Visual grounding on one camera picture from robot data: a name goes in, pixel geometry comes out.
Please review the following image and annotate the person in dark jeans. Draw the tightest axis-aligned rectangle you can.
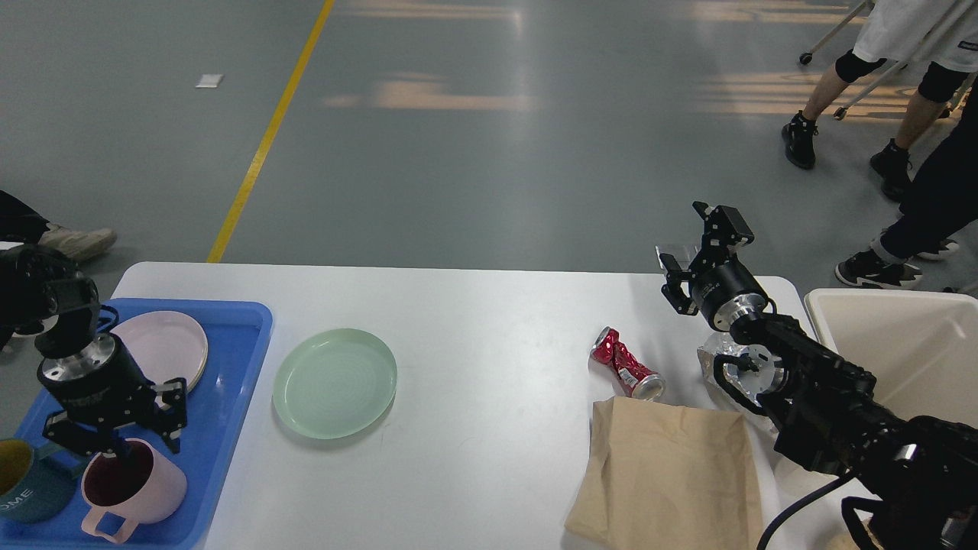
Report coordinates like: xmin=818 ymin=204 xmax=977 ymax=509
xmin=834 ymin=92 xmax=977 ymax=291

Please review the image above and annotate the green plate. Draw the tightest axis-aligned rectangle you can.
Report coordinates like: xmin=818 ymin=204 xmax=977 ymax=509
xmin=272 ymin=328 xmax=398 ymax=441

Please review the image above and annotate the pink plate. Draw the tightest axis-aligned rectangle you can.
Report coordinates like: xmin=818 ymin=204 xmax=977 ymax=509
xmin=110 ymin=311 xmax=209 ymax=391

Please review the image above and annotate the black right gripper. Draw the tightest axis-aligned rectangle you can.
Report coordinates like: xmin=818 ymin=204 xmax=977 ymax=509
xmin=659 ymin=201 xmax=771 ymax=333

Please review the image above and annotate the dark teal mug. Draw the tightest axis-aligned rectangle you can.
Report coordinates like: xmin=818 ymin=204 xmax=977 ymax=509
xmin=1 ymin=438 xmax=88 ymax=523

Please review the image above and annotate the brown paper bag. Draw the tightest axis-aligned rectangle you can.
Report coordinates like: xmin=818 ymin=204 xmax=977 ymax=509
xmin=565 ymin=397 xmax=764 ymax=549

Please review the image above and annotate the pink mug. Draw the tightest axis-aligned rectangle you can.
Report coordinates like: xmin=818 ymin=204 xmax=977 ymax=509
xmin=80 ymin=438 xmax=188 ymax=544

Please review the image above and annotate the person in white shirt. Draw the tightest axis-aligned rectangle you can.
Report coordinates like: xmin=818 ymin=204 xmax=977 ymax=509
xmin=780 ymin=1 xmax=977 ymax=202

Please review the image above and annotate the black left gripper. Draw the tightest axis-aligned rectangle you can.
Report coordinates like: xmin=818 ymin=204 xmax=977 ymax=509
xmin=37 ymin=333 xmax=188 ymax=459

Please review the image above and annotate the person at left edge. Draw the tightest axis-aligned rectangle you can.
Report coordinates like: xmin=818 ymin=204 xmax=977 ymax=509
xmin=1 ymin=191 xmax=118 ymax=264

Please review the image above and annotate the blue plastic tray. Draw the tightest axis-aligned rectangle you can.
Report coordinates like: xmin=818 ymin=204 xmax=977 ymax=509
xmin=1 ymin=297 xmax=273 ymax=549

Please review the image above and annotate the crushed red soda can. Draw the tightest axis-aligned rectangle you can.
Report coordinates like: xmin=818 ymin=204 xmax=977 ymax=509
xmin=590 ymin=326 xmax=666 ymax=403

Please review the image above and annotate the crumpled clear plastic wrapper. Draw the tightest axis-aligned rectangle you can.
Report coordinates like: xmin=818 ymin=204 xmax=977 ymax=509
xmin=696 ymin=333 xmax=785 ymax=438

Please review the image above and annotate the beige plastic bin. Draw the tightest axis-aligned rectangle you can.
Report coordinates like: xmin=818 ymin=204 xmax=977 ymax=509
xmin=805 ymin=289 xmax=977 ymax=427

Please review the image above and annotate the white chair frame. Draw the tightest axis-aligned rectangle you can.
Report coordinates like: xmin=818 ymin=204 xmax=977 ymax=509
xmin=802 ymin=1 xmax=977 ymax=121

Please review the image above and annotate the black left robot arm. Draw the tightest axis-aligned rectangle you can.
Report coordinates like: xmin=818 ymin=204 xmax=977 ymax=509
xmin=1 ymin=244 xmax=186 ymax=457

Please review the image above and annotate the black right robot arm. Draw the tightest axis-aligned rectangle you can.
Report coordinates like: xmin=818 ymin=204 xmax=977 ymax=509
xmin=659 ymin=202 xmax=977 ymax=549

